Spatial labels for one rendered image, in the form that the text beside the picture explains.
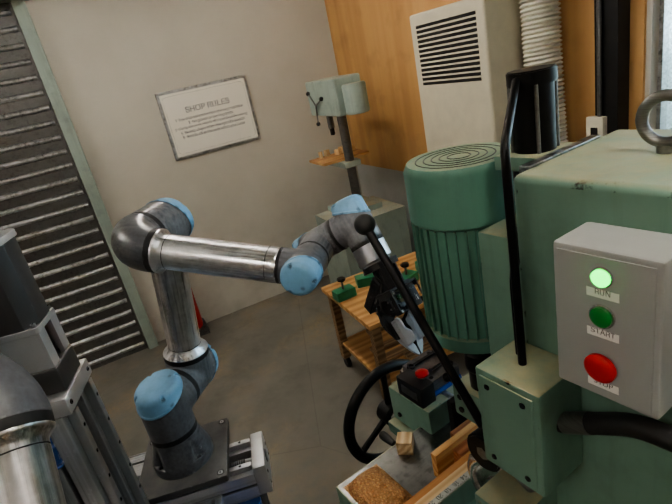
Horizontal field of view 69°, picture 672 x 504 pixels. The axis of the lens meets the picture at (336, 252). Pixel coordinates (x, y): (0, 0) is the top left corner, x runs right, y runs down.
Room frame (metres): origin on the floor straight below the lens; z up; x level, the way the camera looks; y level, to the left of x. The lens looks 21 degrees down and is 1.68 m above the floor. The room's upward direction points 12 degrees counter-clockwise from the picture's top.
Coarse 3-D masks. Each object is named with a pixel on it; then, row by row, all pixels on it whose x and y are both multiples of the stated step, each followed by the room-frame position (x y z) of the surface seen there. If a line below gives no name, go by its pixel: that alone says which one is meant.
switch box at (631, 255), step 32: (576, 256) 0.40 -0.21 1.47; (608, 256) 0.38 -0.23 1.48; (640, 256) 0.36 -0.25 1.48; (576, 288) 0.40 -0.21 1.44; (608, 288) 0.38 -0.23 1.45; (640, 288) 0.35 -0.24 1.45; (576, 320) 0.40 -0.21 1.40; (640, 320) 0.35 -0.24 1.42; (576, 352) 0.40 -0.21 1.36; (608, 352) 0.38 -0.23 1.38; (640, 352) 0.35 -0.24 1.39; (576, 384) 0.41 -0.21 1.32; (640, 384) 0.35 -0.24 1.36
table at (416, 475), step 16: (416, 432) 0.85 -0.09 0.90; (448, 432) 0.83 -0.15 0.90; (416, 448) 0.80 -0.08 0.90; (432, 448) 0.79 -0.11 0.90; (368, 464) 0.79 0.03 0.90; (384, 464) 0.78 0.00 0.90; (400, 464) 0.77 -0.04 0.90; (416, 464) 0.76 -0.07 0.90; (432, 464) 0.75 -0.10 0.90; (352, 480) 0.76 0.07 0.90; (400, 480) 0.73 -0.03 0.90; (416, 480) 0.72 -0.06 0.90; (432, 480) 0.71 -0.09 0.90
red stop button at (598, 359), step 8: (584, 360) 0.39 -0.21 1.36; (592, 360) 0.38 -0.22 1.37; (600, 360) 0.37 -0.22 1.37; (608, 360) 0.37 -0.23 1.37; (592, 368) 0.38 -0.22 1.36; (600, 368) 0.37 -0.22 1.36; (608, 368) 0.37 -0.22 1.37; (592, 376) 0.38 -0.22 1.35; (600, 376) 0.37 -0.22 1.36; (608, 376) 0.37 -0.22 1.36
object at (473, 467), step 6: (468, 462) 0.61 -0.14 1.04; (474, 462) 0.59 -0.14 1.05; (468, 468) 0.61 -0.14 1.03; (474, 468) 0.60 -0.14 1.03; (480, 468) 0.59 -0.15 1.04; (474, 474) 0.60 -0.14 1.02; (480, 474) 0.59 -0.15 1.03; (486, 474) 0.58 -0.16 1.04; (492, 474) 0.57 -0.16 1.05; (474, 480) 0.60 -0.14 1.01; (480, 480) 0.59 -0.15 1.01; (486, 480) 0.57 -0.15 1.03; (474, 486) 0.60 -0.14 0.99; (480, 486) 0.59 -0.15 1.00
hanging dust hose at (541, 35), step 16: (528, 0) 2.07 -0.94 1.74; (544, 0) 2.04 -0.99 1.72; (528, 16) 2.08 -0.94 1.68; (544, 16) 2.03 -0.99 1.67; (560, 16) 2.07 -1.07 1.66; (528, 32) 2.08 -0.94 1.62; (544, 32) 2.04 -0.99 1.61; (560, 32) 2.06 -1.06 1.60; (528, 48) 2.08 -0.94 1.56; (544, 48) 2.03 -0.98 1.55; (560, 48) 2.05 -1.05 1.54; (528, 64) 2.08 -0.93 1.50; (544, 64) 2.04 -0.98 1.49; (560, 64) 2.05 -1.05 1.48; (560, 80) 2.03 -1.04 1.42; (560, 96) 2.04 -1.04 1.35; (560, 112) 2.04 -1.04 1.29; (560, 128) 2.02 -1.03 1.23
